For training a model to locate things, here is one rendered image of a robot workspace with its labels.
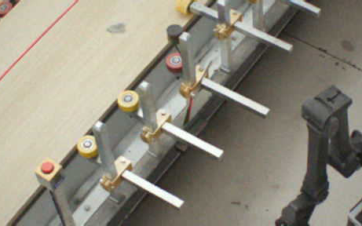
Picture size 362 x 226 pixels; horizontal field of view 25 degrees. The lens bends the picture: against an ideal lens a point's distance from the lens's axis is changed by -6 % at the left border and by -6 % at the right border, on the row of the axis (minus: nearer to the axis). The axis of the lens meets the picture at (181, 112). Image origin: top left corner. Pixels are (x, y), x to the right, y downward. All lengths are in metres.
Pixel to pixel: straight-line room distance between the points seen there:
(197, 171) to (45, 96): 1.08
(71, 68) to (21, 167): 0.50
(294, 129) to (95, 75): 1.28
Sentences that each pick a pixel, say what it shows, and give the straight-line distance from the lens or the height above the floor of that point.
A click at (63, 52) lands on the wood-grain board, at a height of 0.90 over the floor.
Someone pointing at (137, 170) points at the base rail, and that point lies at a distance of 3.28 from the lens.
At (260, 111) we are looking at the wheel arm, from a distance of 3.21.
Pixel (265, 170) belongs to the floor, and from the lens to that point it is 4.09.
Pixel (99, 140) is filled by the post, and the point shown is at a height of 1.10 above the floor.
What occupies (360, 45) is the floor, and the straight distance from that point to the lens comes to 4.64.
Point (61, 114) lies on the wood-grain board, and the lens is 3.24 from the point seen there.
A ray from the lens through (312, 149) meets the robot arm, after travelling 2.38.
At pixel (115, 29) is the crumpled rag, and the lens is 3.48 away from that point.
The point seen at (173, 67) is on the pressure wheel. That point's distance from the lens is 3.31.
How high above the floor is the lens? 3.39
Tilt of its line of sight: 52 degrees down
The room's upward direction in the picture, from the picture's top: 7 degrees counter-clockwise
